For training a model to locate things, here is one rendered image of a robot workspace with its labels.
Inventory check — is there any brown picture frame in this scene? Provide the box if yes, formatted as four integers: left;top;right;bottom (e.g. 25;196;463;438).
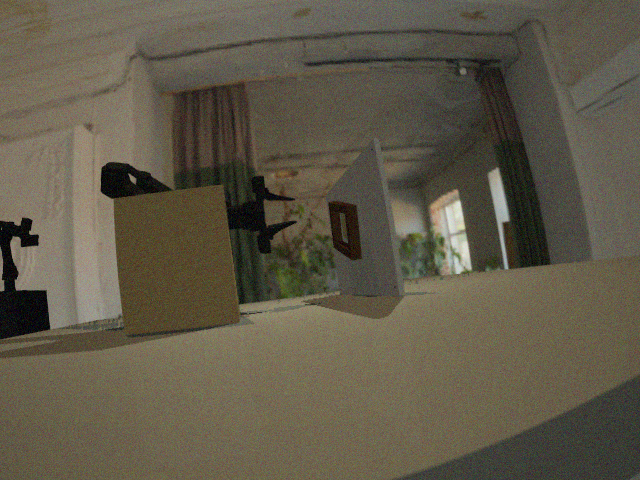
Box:
328;201;362;261

